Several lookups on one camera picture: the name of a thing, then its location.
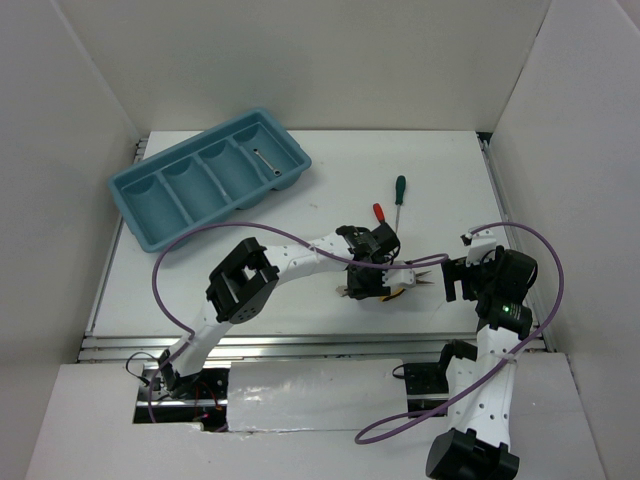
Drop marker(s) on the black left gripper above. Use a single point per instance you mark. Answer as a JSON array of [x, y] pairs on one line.
[[361, 292]]

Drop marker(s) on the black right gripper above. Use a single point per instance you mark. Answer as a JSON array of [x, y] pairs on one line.
[[456, 269]]

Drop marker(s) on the silver utility knife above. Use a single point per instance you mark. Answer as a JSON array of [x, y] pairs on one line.
[[342, 291]]

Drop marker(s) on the small silver ratchet wrench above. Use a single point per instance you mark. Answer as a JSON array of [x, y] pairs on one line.
[[276, 171]]

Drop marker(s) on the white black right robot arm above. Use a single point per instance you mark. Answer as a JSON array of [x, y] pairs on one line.
[[480, 376]]

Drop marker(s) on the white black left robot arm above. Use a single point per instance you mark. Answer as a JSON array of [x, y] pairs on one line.
[[241, 284]]

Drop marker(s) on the yellow black needle-nose pliers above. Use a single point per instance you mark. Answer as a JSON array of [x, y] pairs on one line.
[[420, 281]]

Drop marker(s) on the white front cover board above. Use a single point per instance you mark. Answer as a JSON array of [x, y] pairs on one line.
[[317, 395]]

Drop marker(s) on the teal compartment tray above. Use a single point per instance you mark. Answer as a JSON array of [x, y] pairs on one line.
[[205, 178]]

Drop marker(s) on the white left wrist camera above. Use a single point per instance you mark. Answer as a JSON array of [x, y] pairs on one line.
[[396, 279]]

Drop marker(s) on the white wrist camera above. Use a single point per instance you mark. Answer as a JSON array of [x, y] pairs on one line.
[[396, 279], [481, 247]]

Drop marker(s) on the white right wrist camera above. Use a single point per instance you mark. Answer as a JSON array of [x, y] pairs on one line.
[[481, 247]]

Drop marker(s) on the aluminium table frame rail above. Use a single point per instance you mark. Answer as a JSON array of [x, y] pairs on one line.
[[448, 191]]

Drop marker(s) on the red handled screwdriver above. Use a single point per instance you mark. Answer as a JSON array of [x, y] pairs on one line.
[[380, 216]]

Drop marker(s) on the green handled screwdriver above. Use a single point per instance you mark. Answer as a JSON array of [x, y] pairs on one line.
[[400, 189]]

